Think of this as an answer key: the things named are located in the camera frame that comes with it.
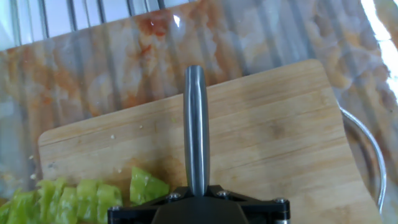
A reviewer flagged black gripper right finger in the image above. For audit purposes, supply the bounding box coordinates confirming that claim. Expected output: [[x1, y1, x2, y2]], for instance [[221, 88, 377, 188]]
[[200, 184, 292, 224]]

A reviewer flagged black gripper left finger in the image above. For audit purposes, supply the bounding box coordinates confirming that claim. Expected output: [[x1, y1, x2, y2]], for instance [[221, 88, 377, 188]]
[[107, 185, 198, 224]]

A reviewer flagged wooden cutting board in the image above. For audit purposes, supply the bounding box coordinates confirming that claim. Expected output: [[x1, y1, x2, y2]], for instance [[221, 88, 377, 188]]
[[37, 58, 387, 224]]

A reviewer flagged steel cleaver knife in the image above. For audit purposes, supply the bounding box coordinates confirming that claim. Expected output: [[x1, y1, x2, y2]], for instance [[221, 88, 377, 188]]
[[183, 64, 211, 197]]

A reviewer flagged cut green pepper chunk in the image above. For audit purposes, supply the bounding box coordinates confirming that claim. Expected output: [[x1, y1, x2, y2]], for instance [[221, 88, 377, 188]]
[[0, 188, 40, 224], [36, 177, 67, 224], [76, 179, 100, 223], [96, 183, 124, 224], [129, 166, 170, 207], [55, 186, 78, 224]]

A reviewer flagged marble pattern plastic mat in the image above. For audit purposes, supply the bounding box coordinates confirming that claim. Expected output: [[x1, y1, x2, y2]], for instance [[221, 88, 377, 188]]
[[0, 0, 398, 224]]

